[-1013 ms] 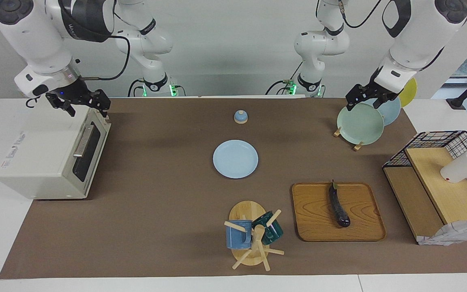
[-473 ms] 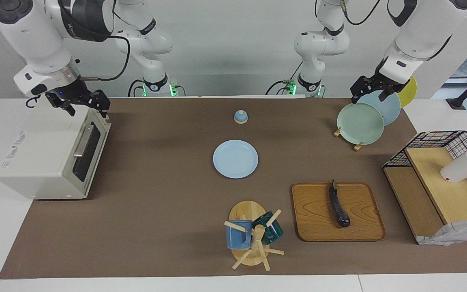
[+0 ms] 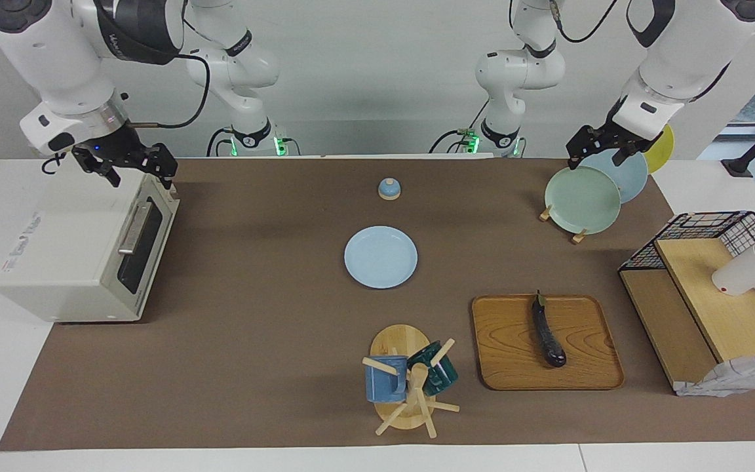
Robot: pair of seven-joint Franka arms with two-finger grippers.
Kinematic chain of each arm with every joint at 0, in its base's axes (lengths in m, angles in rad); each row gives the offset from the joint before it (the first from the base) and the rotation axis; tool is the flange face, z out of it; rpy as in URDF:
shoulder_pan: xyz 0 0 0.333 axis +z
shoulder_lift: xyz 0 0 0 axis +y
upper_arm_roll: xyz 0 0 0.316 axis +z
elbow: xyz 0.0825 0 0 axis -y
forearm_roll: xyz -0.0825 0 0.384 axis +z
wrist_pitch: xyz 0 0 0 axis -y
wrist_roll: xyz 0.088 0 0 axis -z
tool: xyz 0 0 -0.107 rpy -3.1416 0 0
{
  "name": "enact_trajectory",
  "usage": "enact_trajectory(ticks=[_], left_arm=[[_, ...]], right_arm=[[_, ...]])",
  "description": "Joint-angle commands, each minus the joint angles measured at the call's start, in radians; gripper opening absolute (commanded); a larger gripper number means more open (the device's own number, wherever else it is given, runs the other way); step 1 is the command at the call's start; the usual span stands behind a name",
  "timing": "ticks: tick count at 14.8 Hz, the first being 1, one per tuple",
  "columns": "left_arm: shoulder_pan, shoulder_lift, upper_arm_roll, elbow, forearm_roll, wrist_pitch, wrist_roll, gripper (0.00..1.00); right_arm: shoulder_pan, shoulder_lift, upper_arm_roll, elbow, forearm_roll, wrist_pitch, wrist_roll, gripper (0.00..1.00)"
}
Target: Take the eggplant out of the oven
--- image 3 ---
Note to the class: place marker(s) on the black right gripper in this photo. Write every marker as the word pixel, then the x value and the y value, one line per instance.
pixel 115 151

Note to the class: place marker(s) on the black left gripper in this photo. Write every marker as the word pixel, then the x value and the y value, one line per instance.
pixel 620 134

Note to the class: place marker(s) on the oven door with glass window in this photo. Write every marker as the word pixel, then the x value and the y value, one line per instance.
pixel 154 262

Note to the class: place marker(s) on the dark purple eggplant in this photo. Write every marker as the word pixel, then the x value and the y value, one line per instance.
pixel 548 337

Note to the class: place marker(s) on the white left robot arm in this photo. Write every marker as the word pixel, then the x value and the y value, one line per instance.
pixel 679 59

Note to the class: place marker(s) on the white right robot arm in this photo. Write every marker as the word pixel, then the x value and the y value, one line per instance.
pixel 56 72

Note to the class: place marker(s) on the white toaster oven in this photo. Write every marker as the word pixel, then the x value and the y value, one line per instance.
pixel 56 262

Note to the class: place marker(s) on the light blue racked plate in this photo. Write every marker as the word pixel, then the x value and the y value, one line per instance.
pixel 630 180

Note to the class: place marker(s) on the pale green plate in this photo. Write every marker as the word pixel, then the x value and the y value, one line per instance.
pixel 580 203

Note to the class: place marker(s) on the yellow plate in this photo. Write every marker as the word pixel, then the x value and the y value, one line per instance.
pixel 662 147

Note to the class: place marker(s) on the wooden plate rack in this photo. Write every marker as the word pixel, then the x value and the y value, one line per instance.
pixel 544 214

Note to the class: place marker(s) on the white cup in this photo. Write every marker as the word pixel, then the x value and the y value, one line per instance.
pixel 741 275

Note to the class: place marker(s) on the brown table mat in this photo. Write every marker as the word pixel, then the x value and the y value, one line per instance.
pixel 272 328

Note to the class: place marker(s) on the wooden two-tier shelf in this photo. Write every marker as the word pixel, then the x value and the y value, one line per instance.
pixel 731 314

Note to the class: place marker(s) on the wooden serving tray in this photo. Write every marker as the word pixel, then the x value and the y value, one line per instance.
pixel 502 347

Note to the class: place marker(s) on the white patterned cloth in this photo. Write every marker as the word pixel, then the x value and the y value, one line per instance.
pixel 731 377

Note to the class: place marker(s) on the dark green mug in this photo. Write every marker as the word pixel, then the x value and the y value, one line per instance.
pixel 443 377

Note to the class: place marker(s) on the wooden mug tree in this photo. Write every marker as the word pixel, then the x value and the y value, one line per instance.
pixel 397 341

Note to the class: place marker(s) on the blue mug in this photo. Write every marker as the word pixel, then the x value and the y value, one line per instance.
pixel 384 383

